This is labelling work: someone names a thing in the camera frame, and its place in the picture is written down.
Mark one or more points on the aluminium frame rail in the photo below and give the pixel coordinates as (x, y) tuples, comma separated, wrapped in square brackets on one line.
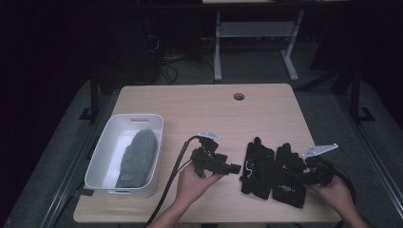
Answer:
[(380, 172), (68, 186)]

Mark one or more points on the black glove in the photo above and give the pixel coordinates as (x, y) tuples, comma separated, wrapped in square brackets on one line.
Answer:
[(256, 177), (288, 196)]

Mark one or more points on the grey metal stand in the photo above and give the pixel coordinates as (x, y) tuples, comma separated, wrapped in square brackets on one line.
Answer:
[(253, 29)]

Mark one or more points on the grey fuzzy mitten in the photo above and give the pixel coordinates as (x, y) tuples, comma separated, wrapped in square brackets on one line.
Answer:
[(139, 155)]

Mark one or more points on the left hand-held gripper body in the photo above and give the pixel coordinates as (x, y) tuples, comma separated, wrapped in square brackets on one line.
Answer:
[(206, 158)]

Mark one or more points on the white plastic bin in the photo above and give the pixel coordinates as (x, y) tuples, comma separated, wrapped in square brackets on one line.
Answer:
[(95, 171)]

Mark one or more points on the person's left hand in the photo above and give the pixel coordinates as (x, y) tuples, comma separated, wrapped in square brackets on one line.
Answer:
[(190, 186)]

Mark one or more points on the person's right hand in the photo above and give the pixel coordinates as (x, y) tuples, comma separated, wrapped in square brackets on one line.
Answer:
[(332, 193)]

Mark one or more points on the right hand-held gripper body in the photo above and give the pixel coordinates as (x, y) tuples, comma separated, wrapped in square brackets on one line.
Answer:
[(320, 175)]

